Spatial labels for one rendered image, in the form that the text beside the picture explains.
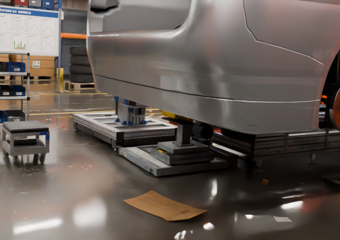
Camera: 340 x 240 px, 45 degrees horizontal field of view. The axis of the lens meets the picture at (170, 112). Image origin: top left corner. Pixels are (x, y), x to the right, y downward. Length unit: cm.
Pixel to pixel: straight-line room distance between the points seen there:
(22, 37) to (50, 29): 67
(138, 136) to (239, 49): 286
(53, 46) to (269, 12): 834
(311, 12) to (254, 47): 38
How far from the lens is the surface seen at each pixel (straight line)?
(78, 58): 1113
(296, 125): 209
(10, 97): 520
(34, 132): 397
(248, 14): 185
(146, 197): 315
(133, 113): 478
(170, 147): 379
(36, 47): 984
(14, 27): 972
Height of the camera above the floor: 110
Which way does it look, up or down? 8 degrees down
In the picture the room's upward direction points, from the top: 3 degrees clockwise
